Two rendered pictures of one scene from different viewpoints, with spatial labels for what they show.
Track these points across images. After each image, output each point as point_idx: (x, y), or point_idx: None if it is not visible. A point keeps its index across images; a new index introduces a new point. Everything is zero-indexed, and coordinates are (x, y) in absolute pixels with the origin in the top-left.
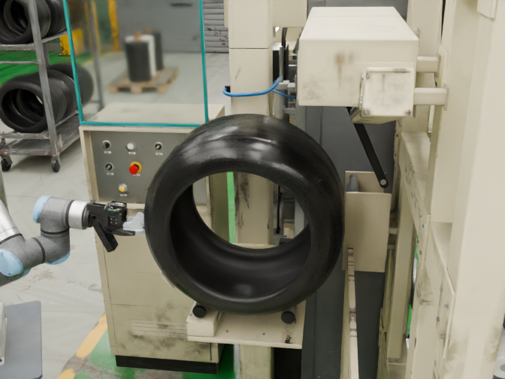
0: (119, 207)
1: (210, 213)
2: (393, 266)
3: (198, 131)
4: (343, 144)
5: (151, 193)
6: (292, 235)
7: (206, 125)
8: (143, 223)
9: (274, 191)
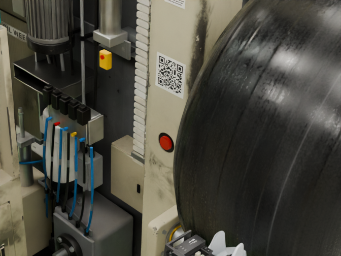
0: (197, 247)
1: (20, 179)
2: None
3: (323, 21)
4: None
5: (333, 179)
6: (132, 149)
7: (310, 5)
8: (222, 250)
9: (77, 95)
